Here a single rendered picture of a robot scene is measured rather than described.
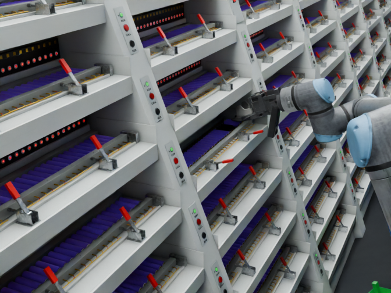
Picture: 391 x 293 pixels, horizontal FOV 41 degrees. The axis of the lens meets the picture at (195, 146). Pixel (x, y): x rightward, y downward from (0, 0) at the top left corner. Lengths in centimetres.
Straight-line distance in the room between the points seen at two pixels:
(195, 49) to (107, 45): 38
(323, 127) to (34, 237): 110
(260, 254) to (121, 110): 76
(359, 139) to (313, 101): 57
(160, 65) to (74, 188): 47
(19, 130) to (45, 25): 25
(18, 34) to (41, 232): 40
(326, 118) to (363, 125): 56
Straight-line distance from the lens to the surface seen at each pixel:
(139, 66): 138
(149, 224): 135
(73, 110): 117
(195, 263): 149
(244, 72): 197
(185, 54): 160
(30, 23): 116
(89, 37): 140
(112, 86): 128
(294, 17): 261
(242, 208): 177
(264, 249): 188
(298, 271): 209
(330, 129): 183
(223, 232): 164
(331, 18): 329
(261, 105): 187
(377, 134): 126
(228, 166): 168
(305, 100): 181
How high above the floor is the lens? 133
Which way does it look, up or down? 12 degrees down
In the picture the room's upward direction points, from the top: 20 degrees counter-clockwise
